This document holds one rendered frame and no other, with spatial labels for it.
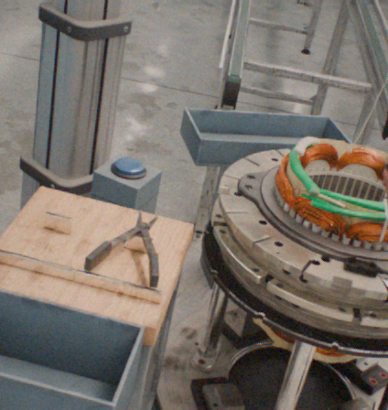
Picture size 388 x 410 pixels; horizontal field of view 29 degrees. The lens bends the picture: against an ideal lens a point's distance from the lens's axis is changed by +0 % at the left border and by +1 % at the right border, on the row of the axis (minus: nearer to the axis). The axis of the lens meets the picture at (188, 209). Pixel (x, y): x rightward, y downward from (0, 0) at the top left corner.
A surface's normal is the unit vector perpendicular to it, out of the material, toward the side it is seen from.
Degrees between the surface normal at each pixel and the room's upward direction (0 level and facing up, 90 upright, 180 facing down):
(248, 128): 90
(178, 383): 0
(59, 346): 90
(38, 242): 0
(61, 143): 90
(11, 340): 90
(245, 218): 0
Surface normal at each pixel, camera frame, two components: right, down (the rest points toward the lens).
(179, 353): 0.17, -0.85
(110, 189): -0.43, 0.40
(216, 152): 0.22, 0.54
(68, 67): -0.67, 0.28
